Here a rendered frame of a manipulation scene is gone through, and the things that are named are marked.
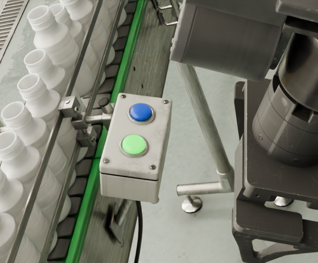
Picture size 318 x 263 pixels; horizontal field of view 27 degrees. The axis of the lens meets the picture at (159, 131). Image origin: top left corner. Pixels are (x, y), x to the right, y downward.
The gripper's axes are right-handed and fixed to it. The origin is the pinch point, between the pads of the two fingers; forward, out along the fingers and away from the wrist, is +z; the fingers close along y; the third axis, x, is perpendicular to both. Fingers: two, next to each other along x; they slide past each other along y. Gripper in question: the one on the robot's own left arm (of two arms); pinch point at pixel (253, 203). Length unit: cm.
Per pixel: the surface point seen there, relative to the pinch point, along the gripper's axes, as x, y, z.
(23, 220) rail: -21.0, -13.7, 32.3
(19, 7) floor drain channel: -70, -242, 201
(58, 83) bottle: -21, -39, 33
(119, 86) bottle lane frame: -12, -50, 43
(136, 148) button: -8.3, -23.2, 25.3
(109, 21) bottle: -16, -63, 40
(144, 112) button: -7.9, -29.8, 25.4
